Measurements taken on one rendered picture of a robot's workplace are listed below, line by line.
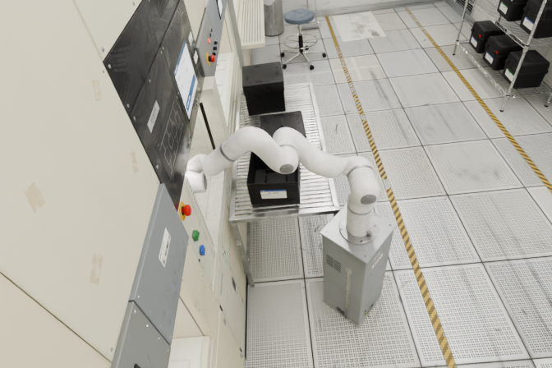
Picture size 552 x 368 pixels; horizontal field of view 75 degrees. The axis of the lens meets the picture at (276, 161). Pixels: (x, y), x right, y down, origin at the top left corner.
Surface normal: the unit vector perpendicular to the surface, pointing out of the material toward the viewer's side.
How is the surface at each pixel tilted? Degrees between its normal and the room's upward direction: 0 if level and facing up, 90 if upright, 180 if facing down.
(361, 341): 0
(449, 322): 0
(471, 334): 0
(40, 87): 90
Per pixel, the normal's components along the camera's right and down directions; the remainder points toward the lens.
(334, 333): -0.11, -0.72
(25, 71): 0.99, -0.11
